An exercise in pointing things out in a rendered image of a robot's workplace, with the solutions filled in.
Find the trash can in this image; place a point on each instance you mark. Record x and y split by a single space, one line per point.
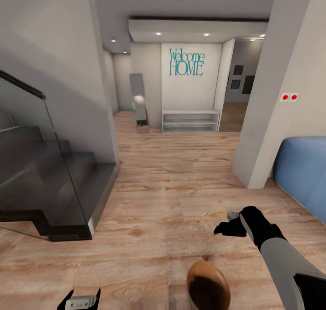
206 290

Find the standing mirror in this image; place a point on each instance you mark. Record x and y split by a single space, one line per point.
139 102

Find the stairs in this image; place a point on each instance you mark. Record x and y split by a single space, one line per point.
46 190

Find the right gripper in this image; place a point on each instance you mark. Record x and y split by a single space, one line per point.
228 229

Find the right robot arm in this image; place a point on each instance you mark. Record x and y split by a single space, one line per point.
301 286

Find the decorative sign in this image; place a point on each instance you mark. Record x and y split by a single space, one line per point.
177 64

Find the electric switch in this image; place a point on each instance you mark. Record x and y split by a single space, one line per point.
284 97
293 97

